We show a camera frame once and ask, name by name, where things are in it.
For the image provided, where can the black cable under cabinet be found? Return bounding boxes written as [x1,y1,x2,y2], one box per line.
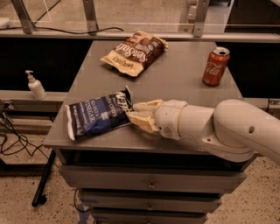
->
[73,188,92,214]

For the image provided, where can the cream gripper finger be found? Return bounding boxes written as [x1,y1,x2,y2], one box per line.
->
[133,99,164,112]
[126,111,159,133]

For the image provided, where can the black metal stand leg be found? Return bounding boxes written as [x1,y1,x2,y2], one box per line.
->
[31,150,55,207]

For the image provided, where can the left metal window post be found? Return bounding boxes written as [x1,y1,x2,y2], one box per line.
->
[11,0,34,34]

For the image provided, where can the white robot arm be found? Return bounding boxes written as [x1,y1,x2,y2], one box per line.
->
[127,99,280,164]

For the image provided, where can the middle grey drawer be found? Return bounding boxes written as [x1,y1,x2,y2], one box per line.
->
[79,190,221,214]

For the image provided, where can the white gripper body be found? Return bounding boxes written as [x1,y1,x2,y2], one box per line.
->
[153,100,187,140]

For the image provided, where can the brown sea salt chip bag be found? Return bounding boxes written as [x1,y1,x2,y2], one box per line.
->
[101,31,168,77]

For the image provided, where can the white pump soap bottle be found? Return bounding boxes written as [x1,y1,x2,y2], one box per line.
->
[25,70,46,100]

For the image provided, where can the red Coca-Cola can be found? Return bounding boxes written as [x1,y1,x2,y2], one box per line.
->
[202,46,230,87]

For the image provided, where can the grey drawer cabinet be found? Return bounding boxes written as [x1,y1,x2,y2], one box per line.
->
[43,39,271,224]

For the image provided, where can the metal window post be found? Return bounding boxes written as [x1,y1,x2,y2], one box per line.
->
[192,0,210,38]
[11,0,34,34]
[82,0,99,35]

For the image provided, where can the black floor cables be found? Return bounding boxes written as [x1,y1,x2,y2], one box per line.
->
[0,110,53,161]

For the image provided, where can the middle metal window post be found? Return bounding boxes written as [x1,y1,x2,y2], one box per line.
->
[82,0,99,35]

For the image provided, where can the grey drawer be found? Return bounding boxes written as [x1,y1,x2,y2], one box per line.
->
[91,208,207,224]
[79,190,221,214]
[60,165,246,193]

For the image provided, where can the right metal window post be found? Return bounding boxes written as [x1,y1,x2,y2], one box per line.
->
[192,0,210,38]

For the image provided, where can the blue Kettle chip bag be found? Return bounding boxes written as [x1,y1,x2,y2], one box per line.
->
[66,86,133,141]

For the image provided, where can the black cable on ledge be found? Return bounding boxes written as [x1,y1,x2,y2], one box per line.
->
[0,25,124,35]

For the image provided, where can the top grey drawer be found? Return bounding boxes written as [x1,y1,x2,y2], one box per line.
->
[60,165,246,193]

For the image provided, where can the bottom grey drawer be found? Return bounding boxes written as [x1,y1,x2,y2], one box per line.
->
[91,208,207,224]

